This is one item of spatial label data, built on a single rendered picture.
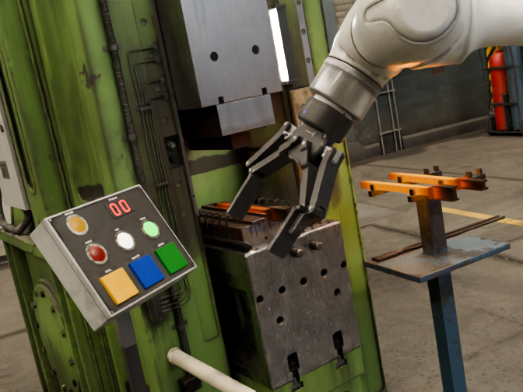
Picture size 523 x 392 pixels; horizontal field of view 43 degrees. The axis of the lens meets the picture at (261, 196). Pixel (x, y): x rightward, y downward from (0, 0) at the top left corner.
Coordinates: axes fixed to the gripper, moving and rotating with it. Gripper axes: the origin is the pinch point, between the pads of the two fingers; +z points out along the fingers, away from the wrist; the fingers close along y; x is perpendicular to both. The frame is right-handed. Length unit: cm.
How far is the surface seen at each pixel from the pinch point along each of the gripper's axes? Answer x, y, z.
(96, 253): -10, 64, 33
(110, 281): -14, 58, 36
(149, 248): -25, 70, 28
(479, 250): -130, 65, -18
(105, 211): -12, 76, 25
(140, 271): -22, 62, 32
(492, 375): -206, 82, 22
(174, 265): -32, 67, 29
